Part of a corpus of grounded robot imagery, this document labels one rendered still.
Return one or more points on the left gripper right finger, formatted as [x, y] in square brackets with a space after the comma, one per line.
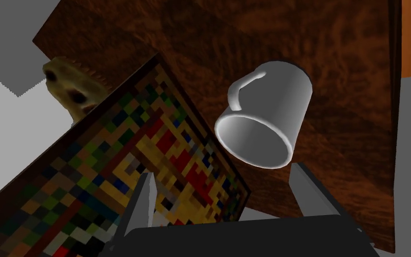
[310, 196]

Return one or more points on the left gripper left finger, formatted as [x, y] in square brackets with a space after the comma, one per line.
[142, 207]

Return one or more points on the multicoloured patterned book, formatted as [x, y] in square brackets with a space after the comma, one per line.
[112, 164]

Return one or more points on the white mug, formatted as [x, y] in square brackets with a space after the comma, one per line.
[266, 117]

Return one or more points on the dark brown wooden table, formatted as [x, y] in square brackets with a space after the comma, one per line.
[334, 107]

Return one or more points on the pale bread piece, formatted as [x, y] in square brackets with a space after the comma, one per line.
[71, 87]

